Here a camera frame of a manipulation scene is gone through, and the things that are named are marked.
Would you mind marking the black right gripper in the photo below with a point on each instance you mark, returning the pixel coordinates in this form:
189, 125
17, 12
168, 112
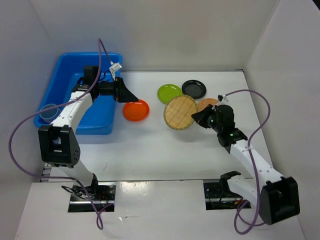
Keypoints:
200, 116

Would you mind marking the orange plastic plate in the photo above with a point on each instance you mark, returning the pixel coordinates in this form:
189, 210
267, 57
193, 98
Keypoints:
136, 111

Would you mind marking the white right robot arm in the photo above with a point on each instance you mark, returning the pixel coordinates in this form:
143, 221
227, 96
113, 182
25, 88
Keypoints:
274, 196

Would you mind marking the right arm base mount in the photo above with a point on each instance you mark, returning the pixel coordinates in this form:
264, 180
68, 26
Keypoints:
218, 199

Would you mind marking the green plastic plate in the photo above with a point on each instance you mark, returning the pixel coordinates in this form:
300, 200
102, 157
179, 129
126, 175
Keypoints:
167, 92

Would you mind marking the black plastic plate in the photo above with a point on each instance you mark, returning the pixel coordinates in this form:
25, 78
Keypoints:
194, 88

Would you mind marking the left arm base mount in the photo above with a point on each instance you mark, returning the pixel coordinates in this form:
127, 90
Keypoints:
104, 200

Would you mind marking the green-rimmed bamboo tray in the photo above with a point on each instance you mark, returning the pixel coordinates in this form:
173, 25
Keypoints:
178, 112

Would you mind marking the blue plastic cup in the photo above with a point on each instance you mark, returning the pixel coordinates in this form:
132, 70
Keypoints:
50, 112

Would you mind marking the blue plastic bin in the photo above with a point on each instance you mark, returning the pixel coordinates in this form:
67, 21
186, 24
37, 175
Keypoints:
99, 118

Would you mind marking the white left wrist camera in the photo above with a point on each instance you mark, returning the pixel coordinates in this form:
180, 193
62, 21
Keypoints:
114, 68

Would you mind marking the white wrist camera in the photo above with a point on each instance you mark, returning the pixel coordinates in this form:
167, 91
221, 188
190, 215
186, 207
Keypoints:
114, 68
222, 100

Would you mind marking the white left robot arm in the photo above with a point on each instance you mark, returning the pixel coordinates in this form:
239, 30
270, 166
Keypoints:
58, 143

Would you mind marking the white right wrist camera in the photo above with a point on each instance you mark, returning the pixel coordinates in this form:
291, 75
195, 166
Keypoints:
222, 100

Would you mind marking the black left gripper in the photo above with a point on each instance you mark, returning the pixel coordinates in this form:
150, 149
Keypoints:
122, 94

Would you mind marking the tan woven wicker tray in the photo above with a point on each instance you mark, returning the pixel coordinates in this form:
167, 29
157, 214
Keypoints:
202, 104

